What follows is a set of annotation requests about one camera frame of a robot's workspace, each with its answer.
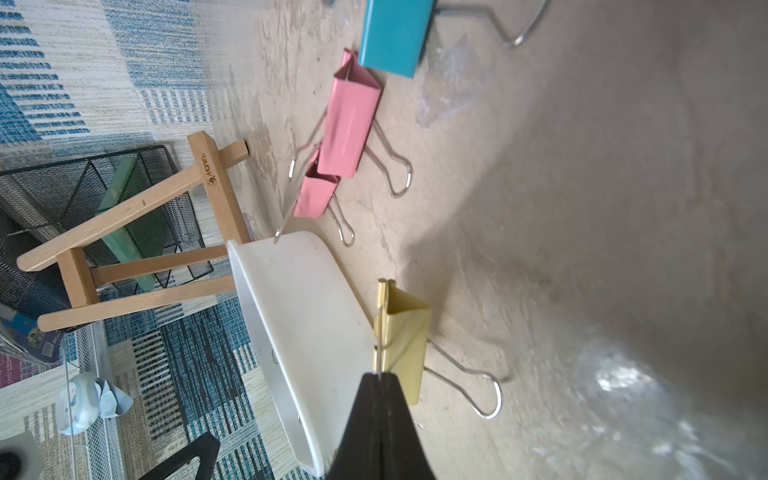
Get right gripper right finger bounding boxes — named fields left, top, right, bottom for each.
left=380, top=373, right=435, bottom=479

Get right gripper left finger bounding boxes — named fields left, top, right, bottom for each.
left=326, top=373, right=381, bottom=480

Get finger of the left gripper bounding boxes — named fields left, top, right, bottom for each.
left=141, top=432, right=221, bottom=480

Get yellow binder clip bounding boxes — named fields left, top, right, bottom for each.
left=373, top=278, right=503, bottom=420

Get white plastic storage box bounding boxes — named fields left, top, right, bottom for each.
left=227, top=231, right=374, bottom=477

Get small wooden easel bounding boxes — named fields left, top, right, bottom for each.
left=16, top=132, right=250, bottom=332

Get pink binder clip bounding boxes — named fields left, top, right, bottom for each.
left=316, top=49, right=413, bottom=198
left=273, top=143, right=356, bottom=247

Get teal binder clip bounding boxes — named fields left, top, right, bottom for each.
left=358, top=0, right=549, bottom=78

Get magazine on shelf top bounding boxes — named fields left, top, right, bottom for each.
left=1, top=304, right=62, bottom=365

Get green folder on shelf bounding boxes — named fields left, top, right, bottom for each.
left=90, top=150, right=174, bottom=266

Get white wire wall basket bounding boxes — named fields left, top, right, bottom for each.
left=56, top=324, right=127, bottom=479

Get black wire mesh shelf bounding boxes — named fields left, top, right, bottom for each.
left=0, top=143, right=215, bottom=325

